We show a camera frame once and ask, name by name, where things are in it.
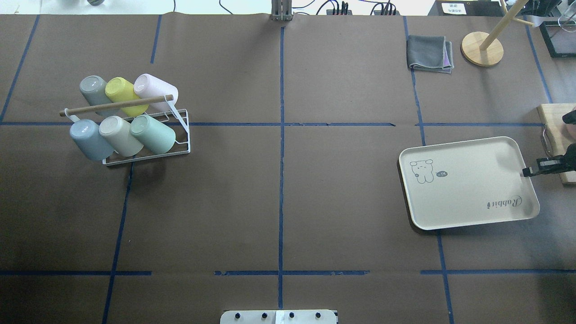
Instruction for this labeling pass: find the folded grey cloth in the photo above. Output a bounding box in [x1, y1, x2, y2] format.
[406, 35, 455, 74]

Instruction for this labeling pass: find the pink cup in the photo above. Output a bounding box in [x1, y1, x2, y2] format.
[134, 74, 179, 104]

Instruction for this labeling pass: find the black frame box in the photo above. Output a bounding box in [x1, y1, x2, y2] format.
[539, 21, 576, 58]

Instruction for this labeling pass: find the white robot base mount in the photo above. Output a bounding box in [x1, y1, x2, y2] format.
[220, 309, 339, 324]

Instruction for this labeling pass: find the grey cup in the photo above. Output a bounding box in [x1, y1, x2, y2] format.
[79, 75, 113, 105]

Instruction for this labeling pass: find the wooden rack rod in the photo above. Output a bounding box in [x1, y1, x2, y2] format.
[59, 94, 174, 117]

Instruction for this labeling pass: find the yellow cup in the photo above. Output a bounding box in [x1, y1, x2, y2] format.
[105, 76, 149, 117]

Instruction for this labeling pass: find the aluminium frame post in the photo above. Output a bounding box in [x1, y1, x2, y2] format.
[270, 0, 293, 21]

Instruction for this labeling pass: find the cream white cup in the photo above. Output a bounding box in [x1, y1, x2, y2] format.
[99, 116, 144, 157]

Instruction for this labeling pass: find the light blue cup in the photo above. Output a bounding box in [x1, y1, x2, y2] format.
[69, 119, 115, 161]

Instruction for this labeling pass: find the wooden cutting board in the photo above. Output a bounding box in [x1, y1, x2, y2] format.
[537, 103, 575, 157]

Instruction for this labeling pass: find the black power strip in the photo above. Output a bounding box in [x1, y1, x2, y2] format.
[327, 0, 401, 16]

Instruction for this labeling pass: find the white wire cup rack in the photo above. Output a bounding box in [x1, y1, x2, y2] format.
[66, 101, 192, 167]

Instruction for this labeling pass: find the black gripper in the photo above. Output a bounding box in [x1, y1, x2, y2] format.
[522, 143, 576, 178]

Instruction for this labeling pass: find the mint green cup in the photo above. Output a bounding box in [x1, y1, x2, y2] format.
[130, 115, 176, 154]

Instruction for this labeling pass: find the cream rabbit tray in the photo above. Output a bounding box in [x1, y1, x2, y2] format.
[398, 137, 540, 230]

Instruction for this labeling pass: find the wooden stand with round base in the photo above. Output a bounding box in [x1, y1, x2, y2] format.
[460, 0, 535, 67]

